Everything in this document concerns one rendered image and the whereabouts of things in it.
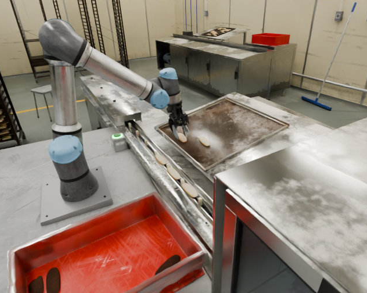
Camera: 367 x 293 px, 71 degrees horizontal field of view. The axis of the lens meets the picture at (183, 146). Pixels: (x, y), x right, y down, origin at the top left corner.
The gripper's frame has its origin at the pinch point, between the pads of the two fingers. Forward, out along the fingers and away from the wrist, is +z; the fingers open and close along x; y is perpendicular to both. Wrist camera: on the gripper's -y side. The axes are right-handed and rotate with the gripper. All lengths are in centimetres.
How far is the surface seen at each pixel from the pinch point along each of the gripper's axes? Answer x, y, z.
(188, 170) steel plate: -5.3, 19.1, 8.3
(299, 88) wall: 305, -245, 146
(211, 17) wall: 286, -537, 38
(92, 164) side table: -47.0, -6.0, 1.6
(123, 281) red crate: -43, 64, 0
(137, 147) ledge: -22.7, -6.4, 1.6
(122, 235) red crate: -40, 47, 1
